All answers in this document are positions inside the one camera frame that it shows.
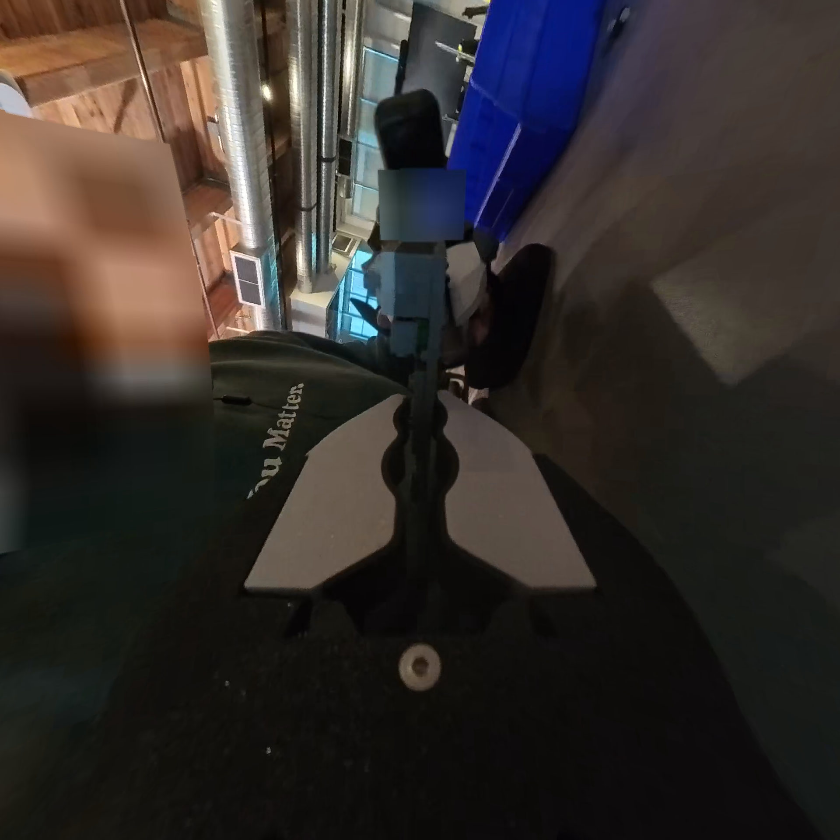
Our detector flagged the dark green printed sweatshirt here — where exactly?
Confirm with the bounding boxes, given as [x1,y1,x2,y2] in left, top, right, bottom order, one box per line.
[0,328,413,840]

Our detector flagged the person's left hand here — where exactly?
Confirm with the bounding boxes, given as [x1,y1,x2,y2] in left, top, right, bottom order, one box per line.
[469,289,501,349]

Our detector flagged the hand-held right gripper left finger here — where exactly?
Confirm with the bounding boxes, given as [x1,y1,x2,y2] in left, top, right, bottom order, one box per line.
[244,392,421,597]

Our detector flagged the wide silver ventilation duct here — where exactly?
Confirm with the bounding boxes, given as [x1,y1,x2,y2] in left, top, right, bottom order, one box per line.
[199,0,284,330]

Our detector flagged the large paned window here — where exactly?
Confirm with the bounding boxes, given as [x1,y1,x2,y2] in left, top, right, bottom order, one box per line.
[336,36,411,240]

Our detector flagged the white wall vent grille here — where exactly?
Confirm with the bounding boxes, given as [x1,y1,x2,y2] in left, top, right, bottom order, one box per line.
[229,251,268,307]

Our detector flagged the thin silver ventilation duct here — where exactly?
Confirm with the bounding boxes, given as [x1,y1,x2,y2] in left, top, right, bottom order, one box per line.
[287,0,322,294]
[318,0,343,277]

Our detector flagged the black monitor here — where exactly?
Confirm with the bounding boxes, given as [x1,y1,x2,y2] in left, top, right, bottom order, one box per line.
[399,1,485,124]

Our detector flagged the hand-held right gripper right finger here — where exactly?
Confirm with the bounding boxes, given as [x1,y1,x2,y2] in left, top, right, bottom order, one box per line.
[434,390,599,597]

